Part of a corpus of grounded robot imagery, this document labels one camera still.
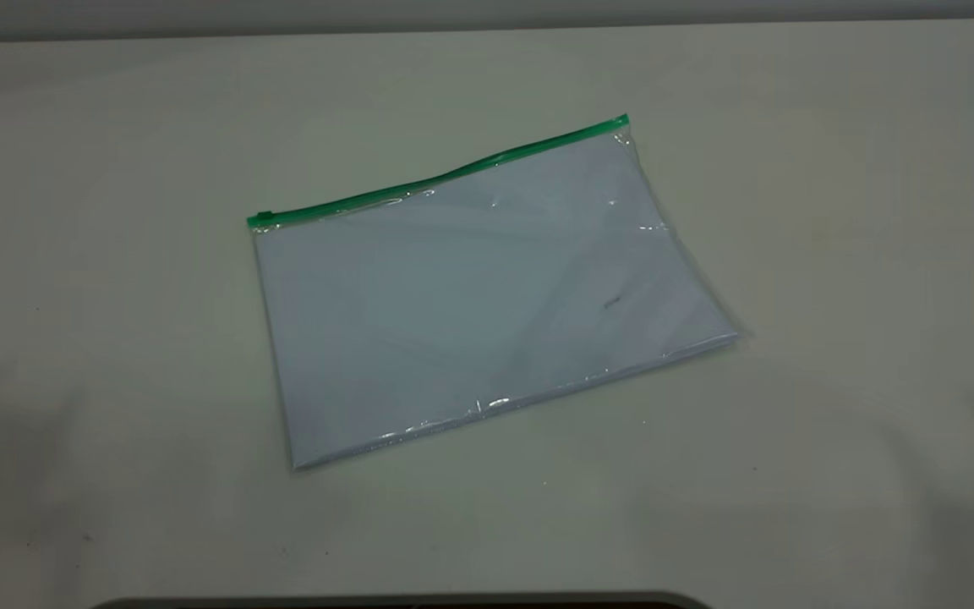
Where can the clear plastic zipper bag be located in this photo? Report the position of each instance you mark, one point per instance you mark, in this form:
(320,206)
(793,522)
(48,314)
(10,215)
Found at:
(487,296)

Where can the green zipper slider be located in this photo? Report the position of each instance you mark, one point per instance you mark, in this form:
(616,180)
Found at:
(265,218)

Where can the dark rounded base panel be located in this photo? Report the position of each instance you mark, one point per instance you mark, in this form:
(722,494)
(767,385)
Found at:
(402,602)

